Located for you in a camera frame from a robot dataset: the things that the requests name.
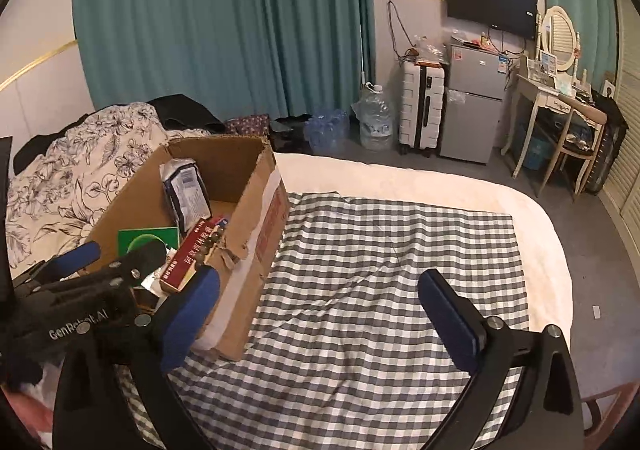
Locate green 666 box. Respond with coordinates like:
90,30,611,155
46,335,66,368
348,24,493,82
117,227,180,256

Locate red yellow medicine box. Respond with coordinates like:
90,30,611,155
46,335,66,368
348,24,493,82
160,216,229,293

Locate brown cardboard box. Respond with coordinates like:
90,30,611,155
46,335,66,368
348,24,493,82
88,136,290,361

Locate floral white duvet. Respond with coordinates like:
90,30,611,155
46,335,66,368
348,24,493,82
6,102,208,277

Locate grey checkered cloth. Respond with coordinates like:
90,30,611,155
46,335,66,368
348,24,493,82
170,193,529,449

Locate brown stool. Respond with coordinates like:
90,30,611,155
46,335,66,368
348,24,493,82
582,382,640,449

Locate black clothing pile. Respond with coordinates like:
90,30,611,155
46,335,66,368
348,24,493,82
149,93,226,135

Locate louvered wardrobe doors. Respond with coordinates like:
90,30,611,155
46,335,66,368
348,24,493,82
596,0,640,251

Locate pack of water bottles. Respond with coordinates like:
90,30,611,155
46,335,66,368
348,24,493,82
304,110,349,155

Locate wooden chair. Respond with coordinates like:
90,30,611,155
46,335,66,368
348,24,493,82
536,94,608,199

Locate large water bottle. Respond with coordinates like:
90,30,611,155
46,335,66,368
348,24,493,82
352,82,395,152

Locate white dressing table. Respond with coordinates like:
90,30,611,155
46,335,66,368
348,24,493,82
499,71,589,181

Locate white suitcase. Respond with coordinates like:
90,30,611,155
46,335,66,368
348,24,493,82
398,61,445,155

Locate silver mini fridge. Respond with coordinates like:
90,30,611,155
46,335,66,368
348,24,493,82
439,44,509,165

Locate oval vanity mirror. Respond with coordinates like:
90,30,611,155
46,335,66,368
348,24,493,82
537,6,580,72

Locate black wall television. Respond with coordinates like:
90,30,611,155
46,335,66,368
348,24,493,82
446,0,538,40

